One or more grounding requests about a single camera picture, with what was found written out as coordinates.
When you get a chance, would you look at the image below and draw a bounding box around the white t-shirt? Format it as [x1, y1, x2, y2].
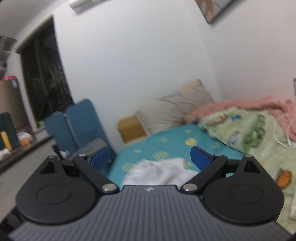
[121, 158, 199, 188]

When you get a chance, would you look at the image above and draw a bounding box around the blue folding chair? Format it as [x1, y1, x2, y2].
[44, 99, 116, 173]

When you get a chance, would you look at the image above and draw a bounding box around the dark desk top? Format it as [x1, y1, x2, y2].
[0, 136, 53, 174]

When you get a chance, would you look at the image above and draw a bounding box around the green cartoon fleece blanket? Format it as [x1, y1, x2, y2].
[198, 107, 295, 233]

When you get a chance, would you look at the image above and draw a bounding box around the teal patterned bed sheet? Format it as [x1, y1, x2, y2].
[108, 124, 243, 188]

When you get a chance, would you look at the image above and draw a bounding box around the pink fluffy blanket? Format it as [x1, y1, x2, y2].
[184, 95, 295, 132]

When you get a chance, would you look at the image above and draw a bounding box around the yellow wooden headboard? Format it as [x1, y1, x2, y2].
[117, 115, 147, 144]

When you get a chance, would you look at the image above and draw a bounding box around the brown cardboard box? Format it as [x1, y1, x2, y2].
[0, 75, 30, 132]

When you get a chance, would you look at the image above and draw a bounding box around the grey beige pillow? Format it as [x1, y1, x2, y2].
[135, 79, 214, 136]

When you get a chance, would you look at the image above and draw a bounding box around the dark window with grille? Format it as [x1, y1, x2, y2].
[16, 17, 73, 123]

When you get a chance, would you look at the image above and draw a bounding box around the white air conditioner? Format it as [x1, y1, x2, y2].
[68, 0, 101, 13]

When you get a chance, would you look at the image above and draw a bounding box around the white charging cable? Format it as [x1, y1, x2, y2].
[272, 113, 296, 149]

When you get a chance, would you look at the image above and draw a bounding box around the framed wall picture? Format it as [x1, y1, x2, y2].
[195, 0, 244, 26]

